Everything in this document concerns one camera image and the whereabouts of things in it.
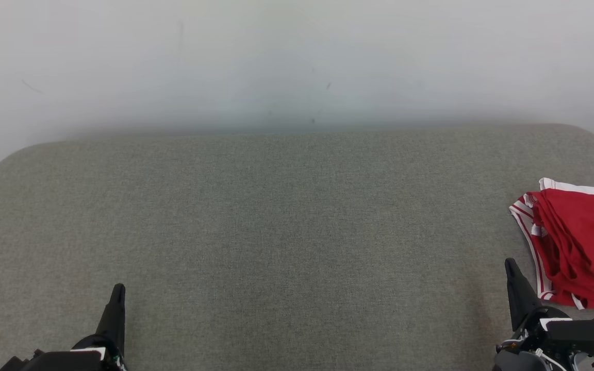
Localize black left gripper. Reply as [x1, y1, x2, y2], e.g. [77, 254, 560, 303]
[70, 283, 128, 371]

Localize red basketball jersey white sleeves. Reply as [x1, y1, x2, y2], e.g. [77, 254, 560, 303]
[508, 195, 586, 310]

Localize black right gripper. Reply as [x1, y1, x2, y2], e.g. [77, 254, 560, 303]
[492, 257, 579, 371]

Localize red shorts white stripe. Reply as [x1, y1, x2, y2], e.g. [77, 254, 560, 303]
[526, 178, 594, 310]

